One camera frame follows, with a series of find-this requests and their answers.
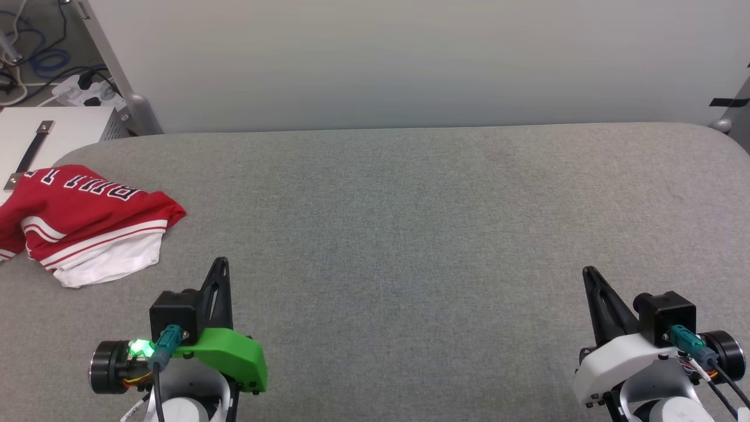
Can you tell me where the white paper tape label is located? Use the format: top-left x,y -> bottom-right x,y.
120,396 -> 152,422

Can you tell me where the white power strip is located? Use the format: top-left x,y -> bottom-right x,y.
52,73 -> 127,112

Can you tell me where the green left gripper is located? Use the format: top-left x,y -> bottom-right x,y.
89,256 -> 268,394

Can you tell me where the white cabinet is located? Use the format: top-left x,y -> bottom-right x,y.
0,106 -> 131,206

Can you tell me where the aluminium partition post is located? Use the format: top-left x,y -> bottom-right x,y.
76,0 -> 163,136

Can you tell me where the white partition panel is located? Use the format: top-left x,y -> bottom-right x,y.
87,0 -> 750,133

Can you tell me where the blue coiled cable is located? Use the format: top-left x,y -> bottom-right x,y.
11,11 -> 72,80

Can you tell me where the red and white jersey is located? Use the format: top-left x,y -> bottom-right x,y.
0,164 -> 187,289

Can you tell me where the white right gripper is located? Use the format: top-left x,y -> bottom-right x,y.
572,266 -> 746,409

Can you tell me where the black cabinet handle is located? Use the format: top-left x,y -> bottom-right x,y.
4,120 -> 55,192

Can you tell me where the left black cable teal plug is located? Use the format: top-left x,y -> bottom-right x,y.
146,324 -> 189,422

